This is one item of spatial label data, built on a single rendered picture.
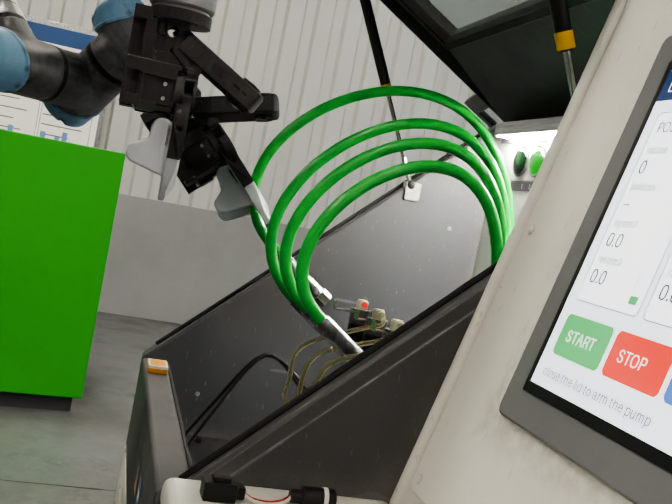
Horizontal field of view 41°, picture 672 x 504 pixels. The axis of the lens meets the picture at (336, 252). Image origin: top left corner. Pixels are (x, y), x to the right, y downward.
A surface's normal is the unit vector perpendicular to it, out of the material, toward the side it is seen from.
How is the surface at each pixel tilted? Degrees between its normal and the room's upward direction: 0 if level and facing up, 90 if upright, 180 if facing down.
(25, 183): 90
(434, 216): 90
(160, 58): 90
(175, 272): 90
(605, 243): 76
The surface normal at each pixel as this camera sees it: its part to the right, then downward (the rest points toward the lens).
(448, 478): -0.88, -0.40
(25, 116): 0.26, 0.10
